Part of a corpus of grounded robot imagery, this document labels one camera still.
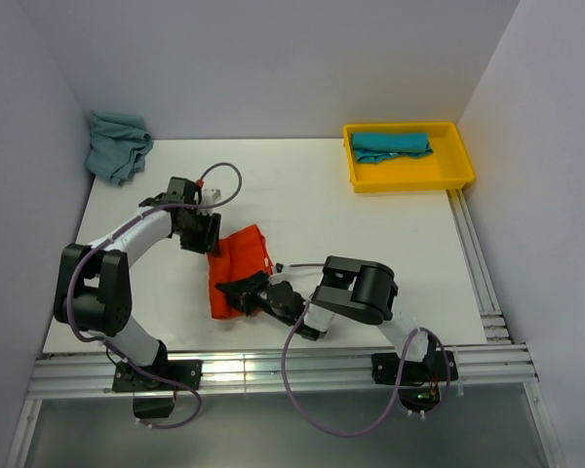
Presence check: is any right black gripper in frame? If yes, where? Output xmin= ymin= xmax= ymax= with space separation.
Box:
xmin=216 ymin=269 xmax=295 ymax=326

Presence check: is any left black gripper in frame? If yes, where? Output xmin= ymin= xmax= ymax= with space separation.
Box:
xmin=175 ymin=209 xmax=220 ymax=256

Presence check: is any orange t shirt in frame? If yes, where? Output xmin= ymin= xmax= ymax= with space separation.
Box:
xmin=208 ymin=224 xmax=274 ymax=321

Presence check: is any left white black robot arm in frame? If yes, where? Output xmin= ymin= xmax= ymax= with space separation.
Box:
xmin=53 ymin=176 xmax=221 ymax=389

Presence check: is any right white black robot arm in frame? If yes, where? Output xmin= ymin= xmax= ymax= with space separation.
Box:
xmin=214 ymin=255 xmax=437 ymax=382

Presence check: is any grey-blue crumpled t shirt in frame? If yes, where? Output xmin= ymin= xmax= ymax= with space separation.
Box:
xmin=85 ymin=111 xmax=154 ymax=186

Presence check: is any teal rolled t shirt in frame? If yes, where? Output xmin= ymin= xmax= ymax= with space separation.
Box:
xmin=350 ymin=133 xmax=433 ymax=164

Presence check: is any yellow plastic tray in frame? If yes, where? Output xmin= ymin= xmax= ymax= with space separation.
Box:
xmin=343 ymin=122 xmax=476 ymax=193

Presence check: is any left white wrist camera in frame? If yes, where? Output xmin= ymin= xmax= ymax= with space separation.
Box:
xmin=198 ymin=188 xmax=222 ymax=207

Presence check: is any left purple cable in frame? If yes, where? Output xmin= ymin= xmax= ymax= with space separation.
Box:
xmin=65 ymin=162 xmax=244 ymax=431

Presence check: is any purple cable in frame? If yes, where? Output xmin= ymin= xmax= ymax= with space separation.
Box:
xmin=65 ymin=162 xmax=244 ymax=431
xmin=275 ymin=261 xmax=452 ymax=438

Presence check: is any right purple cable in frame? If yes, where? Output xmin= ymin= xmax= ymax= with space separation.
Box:
xmin=275 ymin=261 xmax=452 ymax=438

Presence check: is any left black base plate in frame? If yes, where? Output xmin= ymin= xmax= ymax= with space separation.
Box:
xmin=111 ymin=360 xmax=203 ymax=393

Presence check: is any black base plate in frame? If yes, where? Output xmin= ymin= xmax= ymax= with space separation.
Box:
xmin=370 ymin=351 xmax=459 ymax=386
xmin=111 ymin=360 xmax=203 ymax=393

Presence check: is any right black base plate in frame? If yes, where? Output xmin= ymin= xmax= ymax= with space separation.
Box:
xmin=370 ymin=351 xmax=459 ymax=386

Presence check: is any aluminium front rail frame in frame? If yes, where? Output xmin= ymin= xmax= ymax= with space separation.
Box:
xmin=6 ymin=344 xmax=566 ymax=467

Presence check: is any aluminium right side rail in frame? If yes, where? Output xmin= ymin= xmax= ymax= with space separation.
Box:
xmin=447 ymin=190 xmax=513 ymax=345

